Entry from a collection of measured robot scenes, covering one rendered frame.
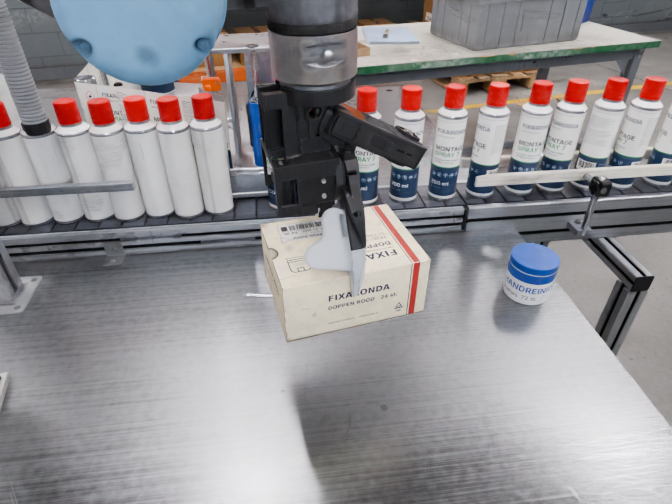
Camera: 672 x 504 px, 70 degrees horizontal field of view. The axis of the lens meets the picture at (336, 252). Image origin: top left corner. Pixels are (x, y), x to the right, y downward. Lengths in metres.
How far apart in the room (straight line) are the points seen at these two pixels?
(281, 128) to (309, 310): 0.18
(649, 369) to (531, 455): 1.47
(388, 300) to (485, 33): 1.96
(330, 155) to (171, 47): 0.23
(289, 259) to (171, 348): 0.27
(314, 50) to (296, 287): 0.22
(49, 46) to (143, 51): 5.14
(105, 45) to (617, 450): 0.62
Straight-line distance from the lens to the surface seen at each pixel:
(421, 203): 0.91
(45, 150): 0.90
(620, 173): 1.04
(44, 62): 5.45
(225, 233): 0.87
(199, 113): 0.82
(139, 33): 0.26
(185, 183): 0.86
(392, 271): 0.51
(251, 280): 0.80
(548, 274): 0.77
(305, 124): 0.45
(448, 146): 0.88
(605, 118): 1.00
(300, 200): 0.46
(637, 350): 2.12
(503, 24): 2.44
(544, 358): 0.73
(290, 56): 0.42
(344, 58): 0.42
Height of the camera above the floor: 1.33
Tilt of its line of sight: 36 degrees down
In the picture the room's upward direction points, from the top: straight up
